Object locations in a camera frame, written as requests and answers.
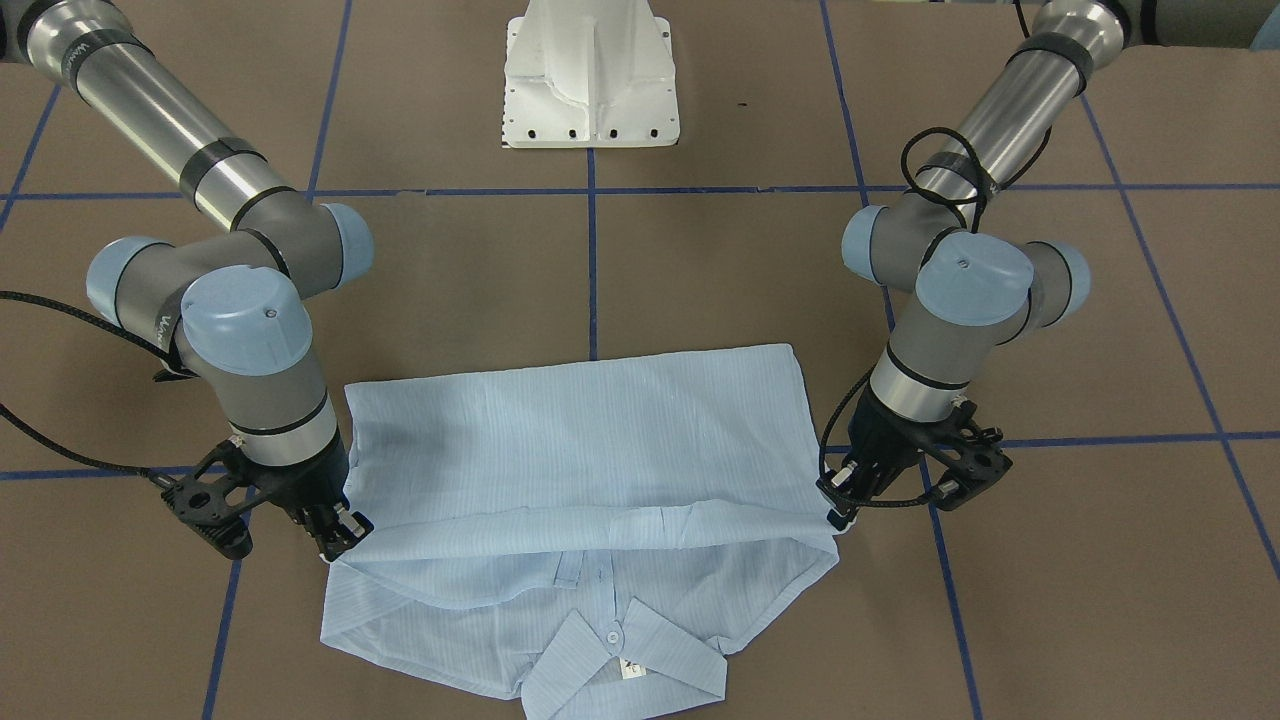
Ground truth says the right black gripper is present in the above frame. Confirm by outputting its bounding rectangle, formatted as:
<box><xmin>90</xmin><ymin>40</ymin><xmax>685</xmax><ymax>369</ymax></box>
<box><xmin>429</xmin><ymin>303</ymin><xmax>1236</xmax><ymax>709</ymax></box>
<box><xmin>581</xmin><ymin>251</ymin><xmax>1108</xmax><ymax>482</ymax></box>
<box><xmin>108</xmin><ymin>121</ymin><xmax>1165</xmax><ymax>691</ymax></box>
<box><xmin>262</xmin><ymin>445</ymin><xmax>375</xmax><ymax>562</ymax></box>

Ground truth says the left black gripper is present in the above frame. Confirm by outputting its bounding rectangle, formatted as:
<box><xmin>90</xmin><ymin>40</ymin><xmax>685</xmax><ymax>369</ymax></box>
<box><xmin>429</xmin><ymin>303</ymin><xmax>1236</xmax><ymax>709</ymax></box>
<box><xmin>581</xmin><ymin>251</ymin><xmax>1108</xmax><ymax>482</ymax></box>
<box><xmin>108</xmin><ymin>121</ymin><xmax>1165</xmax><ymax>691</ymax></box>
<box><xmin>815</xmin><ymin>389</ymin><xmax>942</xmax><ymax>530</ymax></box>

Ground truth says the light blue button shirt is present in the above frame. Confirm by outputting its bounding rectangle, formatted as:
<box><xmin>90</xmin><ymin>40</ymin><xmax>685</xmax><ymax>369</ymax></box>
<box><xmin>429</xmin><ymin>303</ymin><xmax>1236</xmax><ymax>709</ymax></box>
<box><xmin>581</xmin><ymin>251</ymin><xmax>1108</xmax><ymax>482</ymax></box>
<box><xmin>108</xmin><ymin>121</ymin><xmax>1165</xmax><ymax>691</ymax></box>
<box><xmin>320</xmin><ymin>345</ymin><xmax>838</xmax><ymax>719</ymax></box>

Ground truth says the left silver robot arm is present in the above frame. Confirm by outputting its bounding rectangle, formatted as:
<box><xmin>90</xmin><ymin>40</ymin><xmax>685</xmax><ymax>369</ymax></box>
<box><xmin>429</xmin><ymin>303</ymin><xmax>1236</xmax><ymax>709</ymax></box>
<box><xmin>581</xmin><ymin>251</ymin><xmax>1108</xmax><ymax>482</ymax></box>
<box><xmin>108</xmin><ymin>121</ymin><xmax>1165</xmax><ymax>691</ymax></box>
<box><xmin>817</xmin><ymin>1</ymin><xmax>1277</xmax><ymax>532</ymax></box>

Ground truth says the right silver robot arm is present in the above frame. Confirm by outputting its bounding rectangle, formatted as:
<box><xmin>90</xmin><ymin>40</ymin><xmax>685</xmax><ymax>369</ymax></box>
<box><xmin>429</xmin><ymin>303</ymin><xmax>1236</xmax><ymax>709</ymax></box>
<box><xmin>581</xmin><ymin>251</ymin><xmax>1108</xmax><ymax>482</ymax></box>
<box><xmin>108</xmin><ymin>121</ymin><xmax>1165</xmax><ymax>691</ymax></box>
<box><xmin>3</xmin><ymin>1</ymin><xmax>374</xmax><ymax>562</ymax></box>

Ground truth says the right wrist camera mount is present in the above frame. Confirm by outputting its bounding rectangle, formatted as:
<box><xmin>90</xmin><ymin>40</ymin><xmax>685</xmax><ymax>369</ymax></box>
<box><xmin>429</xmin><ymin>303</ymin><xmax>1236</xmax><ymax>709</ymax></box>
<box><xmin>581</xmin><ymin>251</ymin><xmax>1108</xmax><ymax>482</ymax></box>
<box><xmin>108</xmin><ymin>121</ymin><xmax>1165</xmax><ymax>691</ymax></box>
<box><xmin>146</xmin><ymin>439</ymin><xmax>268</xmax><ymax>561</ymax></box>

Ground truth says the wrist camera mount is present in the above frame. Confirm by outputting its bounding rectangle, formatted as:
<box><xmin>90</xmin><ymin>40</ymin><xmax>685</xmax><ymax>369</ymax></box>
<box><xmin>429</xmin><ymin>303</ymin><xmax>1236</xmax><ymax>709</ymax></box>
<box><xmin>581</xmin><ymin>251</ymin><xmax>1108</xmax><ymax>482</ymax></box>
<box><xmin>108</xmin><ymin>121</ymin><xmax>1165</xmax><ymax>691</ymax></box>
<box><xmin>925</xmin><ymin>398</ymin><xmax>1012</xmax><ymax>511</ymax></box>
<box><xmin>146</xmin><ymin>439</ymin><xmax>268</xmax><ymax>561</ymax></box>

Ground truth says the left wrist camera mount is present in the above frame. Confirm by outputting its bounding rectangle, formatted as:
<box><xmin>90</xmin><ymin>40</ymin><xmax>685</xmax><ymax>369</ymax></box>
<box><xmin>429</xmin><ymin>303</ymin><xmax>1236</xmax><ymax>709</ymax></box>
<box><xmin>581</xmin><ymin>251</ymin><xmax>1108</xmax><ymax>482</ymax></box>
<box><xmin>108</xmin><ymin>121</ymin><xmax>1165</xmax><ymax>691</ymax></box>
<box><xmin>925</xmin><ymin>398</ymin><xmax>1012</xmax><ymax>511</ymax></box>

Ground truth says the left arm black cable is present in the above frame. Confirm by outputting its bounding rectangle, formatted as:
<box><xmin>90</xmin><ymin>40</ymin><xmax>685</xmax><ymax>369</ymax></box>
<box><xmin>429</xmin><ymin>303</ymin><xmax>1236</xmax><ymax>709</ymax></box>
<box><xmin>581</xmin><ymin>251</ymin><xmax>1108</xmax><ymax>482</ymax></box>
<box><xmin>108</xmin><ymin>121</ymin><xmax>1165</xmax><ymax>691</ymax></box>
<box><xmin>818</xmin><ymin>126</ymin><xmax>1053</xmax><ymax>509</ymax></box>

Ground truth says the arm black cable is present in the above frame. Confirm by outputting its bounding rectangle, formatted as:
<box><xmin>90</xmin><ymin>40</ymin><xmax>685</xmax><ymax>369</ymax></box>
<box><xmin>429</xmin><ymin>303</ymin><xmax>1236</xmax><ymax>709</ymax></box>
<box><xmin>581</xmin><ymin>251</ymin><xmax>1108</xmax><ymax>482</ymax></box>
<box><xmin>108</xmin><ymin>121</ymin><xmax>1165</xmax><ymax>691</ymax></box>
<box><xmin>818</xmin><ymin>126</ymin><xmax>1053</xmax><ymax>509</ymax></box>
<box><xmin>0</xmin><ymin>290</ymin><xmax>230</xmax><ymax>480</ymax></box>

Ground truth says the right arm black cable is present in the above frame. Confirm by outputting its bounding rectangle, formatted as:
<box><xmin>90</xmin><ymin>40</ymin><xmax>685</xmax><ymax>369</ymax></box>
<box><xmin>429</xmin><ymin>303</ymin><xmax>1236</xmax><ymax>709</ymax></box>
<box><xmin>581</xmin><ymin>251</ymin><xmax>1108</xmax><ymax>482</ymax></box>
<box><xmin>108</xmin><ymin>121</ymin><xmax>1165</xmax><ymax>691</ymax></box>
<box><xmin>0</xmin><ymin>290</ymin><xmax>230</xmax><ymax>480</ymax></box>

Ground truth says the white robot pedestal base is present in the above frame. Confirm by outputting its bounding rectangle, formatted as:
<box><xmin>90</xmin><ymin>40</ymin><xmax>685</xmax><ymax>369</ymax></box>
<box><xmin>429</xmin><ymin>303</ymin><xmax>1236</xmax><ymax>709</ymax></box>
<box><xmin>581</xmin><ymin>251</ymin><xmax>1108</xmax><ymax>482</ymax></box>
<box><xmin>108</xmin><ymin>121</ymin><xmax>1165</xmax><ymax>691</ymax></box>
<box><xmin>500</xmin><ymin>1</ymin><xmax>681</xmax><ymax>149</ymax></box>

